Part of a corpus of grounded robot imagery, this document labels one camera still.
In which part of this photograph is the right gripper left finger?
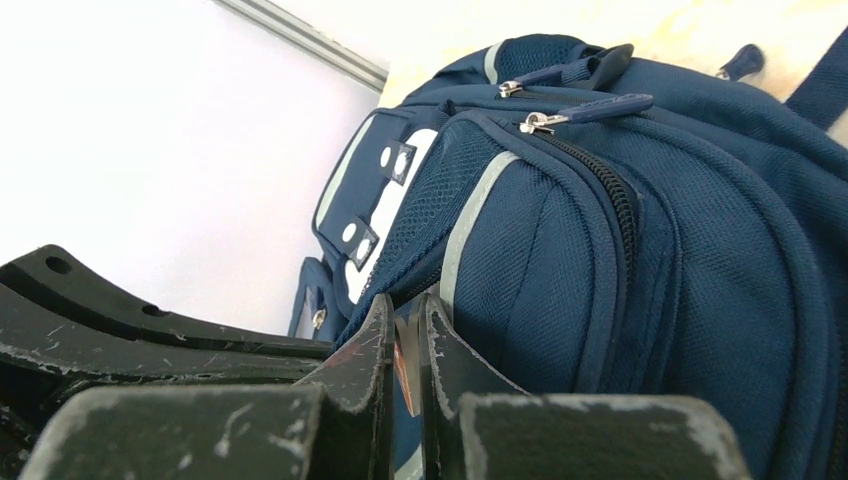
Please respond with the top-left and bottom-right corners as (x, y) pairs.
(21, 295), (395, 479)

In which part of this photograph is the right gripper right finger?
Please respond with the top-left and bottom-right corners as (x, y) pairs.
(418, 295), (750, 479)

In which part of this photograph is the small orange eraser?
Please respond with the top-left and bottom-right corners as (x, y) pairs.
(394, 316), (421, 417)

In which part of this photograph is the navy blue student backpack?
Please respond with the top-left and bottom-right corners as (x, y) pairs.
(291, 34), (847, 479)

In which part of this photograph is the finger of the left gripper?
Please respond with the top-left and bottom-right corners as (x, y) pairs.
(1, 287), (325, 479)
(1, 244), (332, 360)

